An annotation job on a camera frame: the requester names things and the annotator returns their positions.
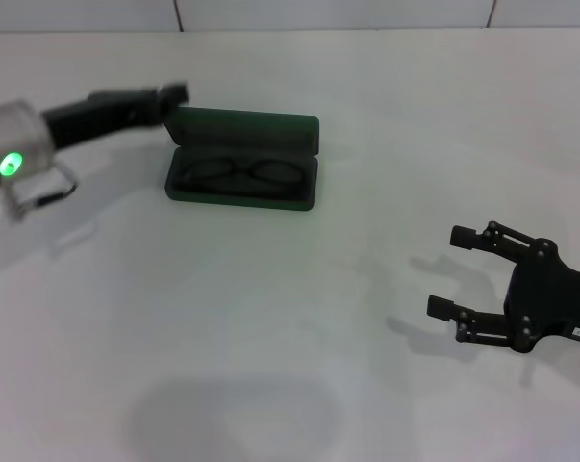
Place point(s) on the green glasses case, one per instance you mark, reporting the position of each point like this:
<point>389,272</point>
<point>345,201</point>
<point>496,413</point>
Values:
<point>241,130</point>

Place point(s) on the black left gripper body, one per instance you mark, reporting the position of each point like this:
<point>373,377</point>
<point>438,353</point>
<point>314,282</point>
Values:
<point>97,115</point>

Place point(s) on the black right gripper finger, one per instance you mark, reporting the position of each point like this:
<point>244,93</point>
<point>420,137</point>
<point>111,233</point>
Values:
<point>441,306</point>
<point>465,238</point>

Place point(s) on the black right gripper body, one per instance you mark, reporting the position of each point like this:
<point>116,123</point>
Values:
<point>549,298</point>

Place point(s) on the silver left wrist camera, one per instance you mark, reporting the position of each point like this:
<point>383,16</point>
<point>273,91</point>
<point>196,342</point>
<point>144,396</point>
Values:
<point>13,207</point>

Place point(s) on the black glasses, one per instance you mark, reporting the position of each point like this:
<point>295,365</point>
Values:
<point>244,172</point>

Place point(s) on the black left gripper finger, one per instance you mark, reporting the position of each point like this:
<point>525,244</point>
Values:
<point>174,92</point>

